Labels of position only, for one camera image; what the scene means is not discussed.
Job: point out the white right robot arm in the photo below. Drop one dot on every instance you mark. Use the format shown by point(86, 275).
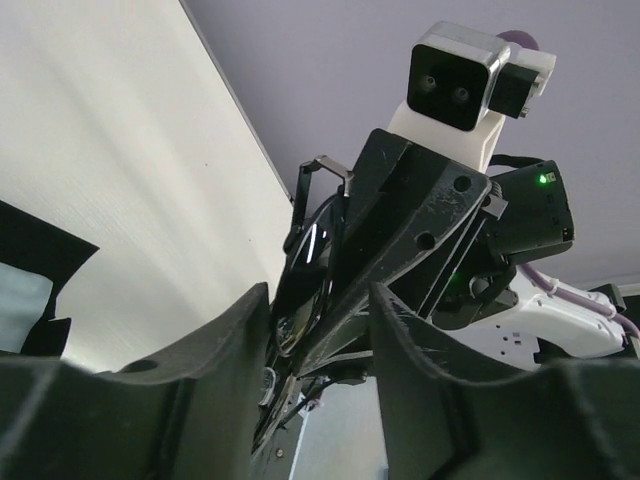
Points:
point(551, 319)

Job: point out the black glasses case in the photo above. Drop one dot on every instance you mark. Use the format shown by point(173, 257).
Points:
point(38, 259)

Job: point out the light blue cleaning cloth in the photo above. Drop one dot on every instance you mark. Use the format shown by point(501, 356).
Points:
point(24, 297)

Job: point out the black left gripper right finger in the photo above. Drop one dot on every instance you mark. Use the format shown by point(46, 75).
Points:
point(450, 412)

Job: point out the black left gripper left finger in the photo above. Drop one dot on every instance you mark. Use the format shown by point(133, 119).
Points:
point(187, 411)

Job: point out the dark aviator sunglasses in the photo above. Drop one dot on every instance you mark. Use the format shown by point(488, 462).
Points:
point(303, 293)

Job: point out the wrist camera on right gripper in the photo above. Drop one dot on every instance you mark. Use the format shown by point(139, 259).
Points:
point(458, 75)

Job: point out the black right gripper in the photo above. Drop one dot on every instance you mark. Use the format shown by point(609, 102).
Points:
point(413, 217)

